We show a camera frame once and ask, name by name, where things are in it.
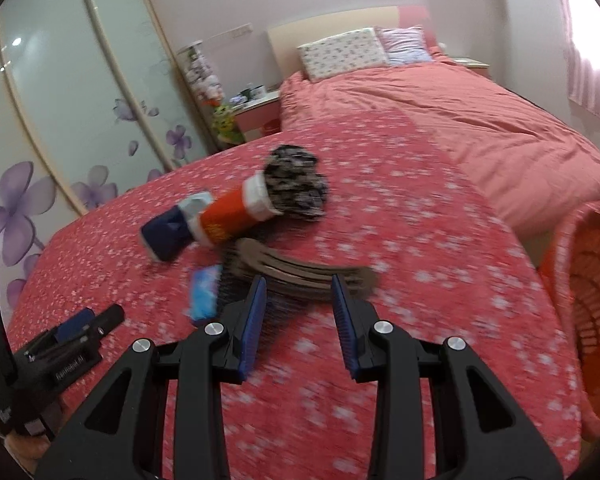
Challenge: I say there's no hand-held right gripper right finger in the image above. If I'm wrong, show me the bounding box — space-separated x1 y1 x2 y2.
330 274 565 480

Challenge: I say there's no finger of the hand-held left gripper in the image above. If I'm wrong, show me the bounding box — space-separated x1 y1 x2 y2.
42 308 97 348
91 303 126 340

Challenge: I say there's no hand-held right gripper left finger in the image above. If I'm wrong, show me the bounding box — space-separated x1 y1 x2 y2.
35 276 269 480

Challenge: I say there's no navy blue sock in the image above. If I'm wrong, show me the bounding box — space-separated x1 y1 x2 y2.
140 191 216 264

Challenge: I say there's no orange white sock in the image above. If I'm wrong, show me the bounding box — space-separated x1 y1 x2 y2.
191 170 279 249

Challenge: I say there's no black patterned cloth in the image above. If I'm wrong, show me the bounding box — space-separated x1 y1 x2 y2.
263 144 331 222

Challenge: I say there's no orange plastic laundry basket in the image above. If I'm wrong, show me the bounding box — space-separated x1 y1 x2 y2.
536 200 600 445

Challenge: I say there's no person's left hand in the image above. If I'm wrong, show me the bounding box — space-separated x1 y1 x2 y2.
5 430 52 476

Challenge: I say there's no red floral blanket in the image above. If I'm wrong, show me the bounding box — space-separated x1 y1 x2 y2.
5 110 588 480

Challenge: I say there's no yellow plush toy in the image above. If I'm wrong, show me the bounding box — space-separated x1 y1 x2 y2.
211 102 242 144

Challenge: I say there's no pink and white nightstand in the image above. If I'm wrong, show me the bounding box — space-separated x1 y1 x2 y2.
230 91 284 144
450 55 492 81

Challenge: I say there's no floral sliding door wardrobe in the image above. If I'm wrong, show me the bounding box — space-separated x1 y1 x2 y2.
0 0 219 313

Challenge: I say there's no pink duvet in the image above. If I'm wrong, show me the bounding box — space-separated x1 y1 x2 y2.
278 46 600 241

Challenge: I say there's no clear tube of plush toys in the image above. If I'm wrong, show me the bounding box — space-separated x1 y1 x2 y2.
176 40 243 146

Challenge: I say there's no floral print pillow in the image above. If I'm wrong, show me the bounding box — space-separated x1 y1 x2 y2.
297 27 390 83

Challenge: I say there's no light blue pillow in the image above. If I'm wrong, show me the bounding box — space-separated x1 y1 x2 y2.
390 49 435 66

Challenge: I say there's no cream and pink headboard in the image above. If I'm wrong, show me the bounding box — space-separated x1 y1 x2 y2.
266 4 439 82

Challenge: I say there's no pink striped pillow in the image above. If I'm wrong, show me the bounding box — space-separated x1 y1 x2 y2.
375 25 436 56

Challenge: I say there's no pink curtain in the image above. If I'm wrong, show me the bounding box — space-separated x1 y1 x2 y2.
550 0 600 137

